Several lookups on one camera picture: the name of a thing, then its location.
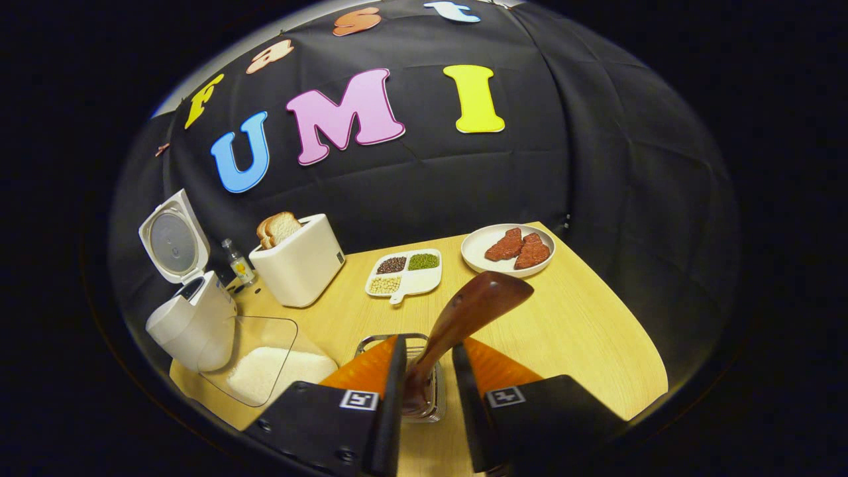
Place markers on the small glass bottle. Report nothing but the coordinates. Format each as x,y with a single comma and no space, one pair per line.
240,265

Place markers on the clear plastic container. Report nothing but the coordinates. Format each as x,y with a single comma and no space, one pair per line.
265,338

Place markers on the toasted bread slice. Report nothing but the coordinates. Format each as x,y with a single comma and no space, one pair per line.
263,235
285,227

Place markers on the brown wooden spoon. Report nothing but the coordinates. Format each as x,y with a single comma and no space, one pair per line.
470,308

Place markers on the white round plate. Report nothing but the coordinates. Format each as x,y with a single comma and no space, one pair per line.
477,255

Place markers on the white toaster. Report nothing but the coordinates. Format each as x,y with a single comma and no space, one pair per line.
301,265

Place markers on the red meat piece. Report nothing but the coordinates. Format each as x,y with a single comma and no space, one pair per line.
505,246
533,253

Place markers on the white rice cooker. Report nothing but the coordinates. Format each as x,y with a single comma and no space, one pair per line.
192,324

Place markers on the black backdrop cloth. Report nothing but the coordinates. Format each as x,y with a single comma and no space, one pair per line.
497,172

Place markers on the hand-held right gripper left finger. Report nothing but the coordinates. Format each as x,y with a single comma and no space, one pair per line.
391,411

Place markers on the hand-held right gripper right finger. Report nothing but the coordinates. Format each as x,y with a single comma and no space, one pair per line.
470,411

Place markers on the white rice pile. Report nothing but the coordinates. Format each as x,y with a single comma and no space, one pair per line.
278,374

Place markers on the white divided bean dish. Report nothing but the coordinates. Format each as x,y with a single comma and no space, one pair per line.
414,281

